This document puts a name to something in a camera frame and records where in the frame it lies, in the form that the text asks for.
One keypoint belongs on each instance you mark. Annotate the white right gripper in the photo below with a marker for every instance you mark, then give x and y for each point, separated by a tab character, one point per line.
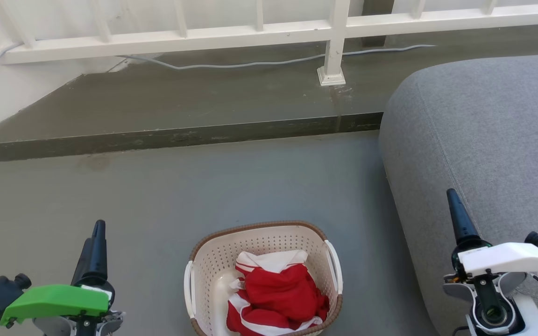
507	259

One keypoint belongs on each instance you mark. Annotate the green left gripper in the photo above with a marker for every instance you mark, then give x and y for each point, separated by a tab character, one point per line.
59	301

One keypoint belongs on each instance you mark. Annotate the red garment with striped cuffs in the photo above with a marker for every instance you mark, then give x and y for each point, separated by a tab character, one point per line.
278	287

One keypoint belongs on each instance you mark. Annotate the grey fabric sofa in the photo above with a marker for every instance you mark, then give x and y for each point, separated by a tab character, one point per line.
484	140

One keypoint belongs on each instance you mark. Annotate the cream perforated laundry basket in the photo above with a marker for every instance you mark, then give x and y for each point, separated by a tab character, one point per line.
213	261

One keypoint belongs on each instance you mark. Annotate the white railing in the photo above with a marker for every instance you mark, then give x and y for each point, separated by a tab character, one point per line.
203	35

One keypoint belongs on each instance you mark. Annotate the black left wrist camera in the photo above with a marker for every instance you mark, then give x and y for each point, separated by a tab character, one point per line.
0	291

